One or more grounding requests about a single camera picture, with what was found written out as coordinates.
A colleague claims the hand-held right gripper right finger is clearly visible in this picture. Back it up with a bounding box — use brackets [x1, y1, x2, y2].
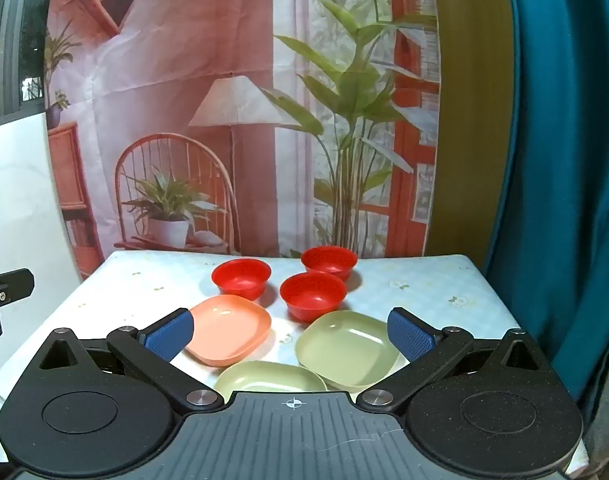
[359, 306, 543, 416]

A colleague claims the red bowl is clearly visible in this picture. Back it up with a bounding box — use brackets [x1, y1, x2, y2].
[279, 273, 348, 323]
[301, 246, 359, 283]
[212, 258, 272, 300]

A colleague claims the floral checked tablecloth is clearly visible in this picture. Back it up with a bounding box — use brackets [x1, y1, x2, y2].
[0, 250, 593, 476]

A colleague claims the pink square plate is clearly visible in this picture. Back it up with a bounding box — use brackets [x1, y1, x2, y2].
[184, 296, 272, 367]

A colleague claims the teal curtain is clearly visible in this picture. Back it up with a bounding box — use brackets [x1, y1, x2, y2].
[485, 0, 609, 413]

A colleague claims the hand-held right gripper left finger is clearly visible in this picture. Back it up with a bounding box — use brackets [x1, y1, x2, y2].
[37, 308, 225, 414]

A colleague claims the green square plate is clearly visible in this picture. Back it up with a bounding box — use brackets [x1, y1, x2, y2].
[294, 310, 408, 392]
[214, 360, 329, 402]

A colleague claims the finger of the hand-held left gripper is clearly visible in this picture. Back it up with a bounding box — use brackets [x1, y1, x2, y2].
[0, 269, 35, 341]

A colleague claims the printed room scene backdrop cloth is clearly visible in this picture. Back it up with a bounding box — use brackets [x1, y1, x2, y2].
[44, 0, 443, 281]

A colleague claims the dark framed window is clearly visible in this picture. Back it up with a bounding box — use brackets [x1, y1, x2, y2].
[0, 0, 52, 131]

